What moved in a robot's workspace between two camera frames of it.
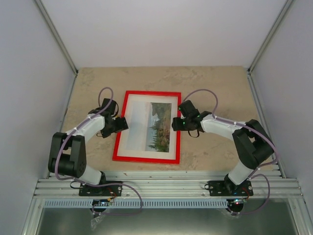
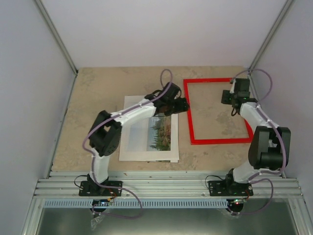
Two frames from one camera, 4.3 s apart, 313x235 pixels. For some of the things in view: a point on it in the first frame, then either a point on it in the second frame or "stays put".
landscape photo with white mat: x=150 y=134 stays put
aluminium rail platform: x=279 y=217 stays put
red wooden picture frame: x=126 y=158 → x=194 y=141
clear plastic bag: x=94 y=222 stays put
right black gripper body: x=185 y=126 → x=225 y=99
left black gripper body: x=115 y=127 → x=181 y=106
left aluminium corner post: x=55 y=36 stays put
